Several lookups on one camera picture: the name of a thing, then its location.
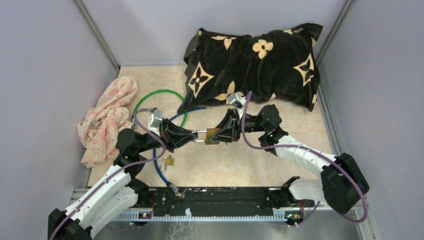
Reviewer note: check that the blue cable lock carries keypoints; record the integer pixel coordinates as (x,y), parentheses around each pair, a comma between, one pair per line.
(169,184)

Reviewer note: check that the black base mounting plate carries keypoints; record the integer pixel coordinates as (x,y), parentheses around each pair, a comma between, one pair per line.
(216,202)

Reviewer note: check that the green cable lock loop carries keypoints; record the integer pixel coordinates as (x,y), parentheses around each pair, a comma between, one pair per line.
(149,96)

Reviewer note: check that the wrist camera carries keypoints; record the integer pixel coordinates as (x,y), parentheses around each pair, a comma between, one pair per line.
(155,121)
(237,101)

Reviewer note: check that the black pillow with beige flowers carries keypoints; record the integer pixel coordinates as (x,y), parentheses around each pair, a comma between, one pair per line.
(279,64)

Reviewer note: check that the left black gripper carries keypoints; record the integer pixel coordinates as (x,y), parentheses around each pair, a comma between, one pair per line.
(172,140)

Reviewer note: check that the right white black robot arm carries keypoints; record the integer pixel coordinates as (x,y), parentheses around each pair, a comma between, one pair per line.
(339,181)

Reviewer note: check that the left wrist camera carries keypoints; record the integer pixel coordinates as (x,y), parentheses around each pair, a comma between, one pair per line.
(155,121)

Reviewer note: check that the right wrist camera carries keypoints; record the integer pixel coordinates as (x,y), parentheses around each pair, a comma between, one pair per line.
(237,101)

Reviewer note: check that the pink floral white cloth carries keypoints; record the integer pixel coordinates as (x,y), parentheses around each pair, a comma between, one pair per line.
(98,132)

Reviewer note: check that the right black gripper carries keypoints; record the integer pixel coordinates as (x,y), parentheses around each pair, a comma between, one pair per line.
(231,132)

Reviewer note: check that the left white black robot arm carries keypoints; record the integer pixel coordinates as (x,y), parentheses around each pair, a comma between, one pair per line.
(118,189)

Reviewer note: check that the small brass padlock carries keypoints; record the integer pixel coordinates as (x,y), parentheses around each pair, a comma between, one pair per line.
(167,161)

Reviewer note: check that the large brass padlock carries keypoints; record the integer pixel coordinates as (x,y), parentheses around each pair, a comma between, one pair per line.
(209,132)

